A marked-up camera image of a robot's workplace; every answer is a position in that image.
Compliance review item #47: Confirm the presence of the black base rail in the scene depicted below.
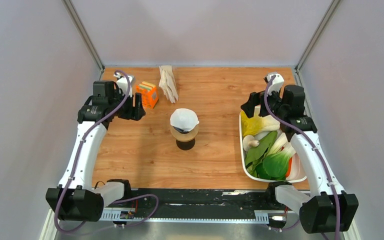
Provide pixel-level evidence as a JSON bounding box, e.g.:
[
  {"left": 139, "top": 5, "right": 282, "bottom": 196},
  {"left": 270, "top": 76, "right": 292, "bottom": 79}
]
[{"left": 101, "top": 188, "right": 293, "bottom": 223}]

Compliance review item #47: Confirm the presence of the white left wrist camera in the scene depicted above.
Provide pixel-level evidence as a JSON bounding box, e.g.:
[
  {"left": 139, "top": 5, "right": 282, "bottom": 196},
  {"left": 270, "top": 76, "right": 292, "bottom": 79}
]
[{"left": 113, "top": 70, "right": 136, "bottom": 97}]

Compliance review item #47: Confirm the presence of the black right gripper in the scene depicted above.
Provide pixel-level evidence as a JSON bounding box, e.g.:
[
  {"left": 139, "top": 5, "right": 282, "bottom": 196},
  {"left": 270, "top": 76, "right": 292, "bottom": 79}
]
[{"left": 240, "top": 84, "right": 287, "bottom": 119}]

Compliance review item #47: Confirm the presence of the green bok choy toy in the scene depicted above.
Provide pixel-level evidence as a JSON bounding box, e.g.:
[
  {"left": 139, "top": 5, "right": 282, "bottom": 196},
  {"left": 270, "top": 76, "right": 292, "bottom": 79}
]
[{"left": 245, "top": 130, "right": 296, "bottom": 181}]

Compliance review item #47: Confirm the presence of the blue ribbed coffee dripper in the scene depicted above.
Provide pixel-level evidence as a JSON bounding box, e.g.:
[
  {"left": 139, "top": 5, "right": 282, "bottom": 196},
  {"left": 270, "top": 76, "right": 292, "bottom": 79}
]
[{"left": 172, "top": 126, "right": 192, "bottom": 135}]

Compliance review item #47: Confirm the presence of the yellow napa cabbage toy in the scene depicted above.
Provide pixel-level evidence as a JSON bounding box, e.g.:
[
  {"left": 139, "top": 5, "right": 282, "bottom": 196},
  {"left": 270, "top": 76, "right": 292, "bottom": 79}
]
[{"left": 240, "top": 110, "right": 280, "bottom": 137}]

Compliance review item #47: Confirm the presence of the white plastic basin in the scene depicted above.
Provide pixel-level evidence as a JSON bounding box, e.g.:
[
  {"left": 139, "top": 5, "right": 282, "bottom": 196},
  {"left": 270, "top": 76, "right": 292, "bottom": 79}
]
[{"left": 239, "top": 106, "right": 307, "bottom": 184}]

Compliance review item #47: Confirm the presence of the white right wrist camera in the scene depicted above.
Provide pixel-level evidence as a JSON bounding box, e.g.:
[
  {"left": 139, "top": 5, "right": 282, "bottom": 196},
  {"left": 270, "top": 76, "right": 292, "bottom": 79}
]
[{"left": 264, "top": 72, "right": 285, "bottom": 96}]

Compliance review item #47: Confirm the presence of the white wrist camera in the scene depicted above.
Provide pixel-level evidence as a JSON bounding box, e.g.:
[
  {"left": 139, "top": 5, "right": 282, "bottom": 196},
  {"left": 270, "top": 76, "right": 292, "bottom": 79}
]
[
  {"left": 113, "top": 70, "right": 136, "bottom": 97},
  {"left": 264, "top": 72, "right": 285, "bottom": 96}
]

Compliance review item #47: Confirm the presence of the white paper coffee filter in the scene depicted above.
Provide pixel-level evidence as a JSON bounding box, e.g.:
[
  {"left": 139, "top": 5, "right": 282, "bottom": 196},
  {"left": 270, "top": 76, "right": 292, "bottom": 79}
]
[{"left": 170, "top": 108, "right": 200, "bottom": 130}]

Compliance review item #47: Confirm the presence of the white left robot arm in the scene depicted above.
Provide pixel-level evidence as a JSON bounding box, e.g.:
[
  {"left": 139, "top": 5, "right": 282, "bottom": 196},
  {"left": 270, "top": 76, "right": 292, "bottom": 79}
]
[{"left": 45, "top": 76, "right": 146, "bottom": 222}]

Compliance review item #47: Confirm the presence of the stack of paper coffee filters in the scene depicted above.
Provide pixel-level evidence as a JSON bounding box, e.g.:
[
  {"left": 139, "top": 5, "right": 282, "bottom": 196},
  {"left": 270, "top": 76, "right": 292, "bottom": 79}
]
[{"left": 158, "top": 65, "right": 179, "bottom": 104}]

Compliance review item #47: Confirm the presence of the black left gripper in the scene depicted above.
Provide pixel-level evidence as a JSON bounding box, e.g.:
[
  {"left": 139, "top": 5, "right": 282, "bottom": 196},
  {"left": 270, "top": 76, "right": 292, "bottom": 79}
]
[{"left": 108, "top": 89, "right": 146, "bottom": 121}]

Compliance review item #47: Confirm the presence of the orange carrot toy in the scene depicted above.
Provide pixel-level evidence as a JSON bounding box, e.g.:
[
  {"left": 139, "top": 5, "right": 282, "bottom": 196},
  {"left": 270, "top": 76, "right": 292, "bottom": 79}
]
[{"left": 285, "top": 157, "right": 293, "bottom": 178}]

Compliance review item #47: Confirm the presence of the brown glass carafe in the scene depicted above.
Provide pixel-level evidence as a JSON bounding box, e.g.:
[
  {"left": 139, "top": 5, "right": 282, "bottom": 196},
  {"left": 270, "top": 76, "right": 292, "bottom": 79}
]
[{"left": 176, "top": 139, "right": 196, "bottom": 151}]

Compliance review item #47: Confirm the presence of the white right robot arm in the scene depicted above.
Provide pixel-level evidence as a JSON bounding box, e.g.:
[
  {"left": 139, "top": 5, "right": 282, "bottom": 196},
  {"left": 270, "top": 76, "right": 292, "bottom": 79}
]
[{"left": 241, "top": 85, "right": 359, "bottom": 235}]

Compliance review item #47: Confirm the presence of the white mushroom toy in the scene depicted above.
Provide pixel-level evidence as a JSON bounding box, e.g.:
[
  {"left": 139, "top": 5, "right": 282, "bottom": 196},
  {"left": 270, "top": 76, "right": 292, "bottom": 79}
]
[{"left": 242, "top": 135, "right": 260, "bottom": 152}]

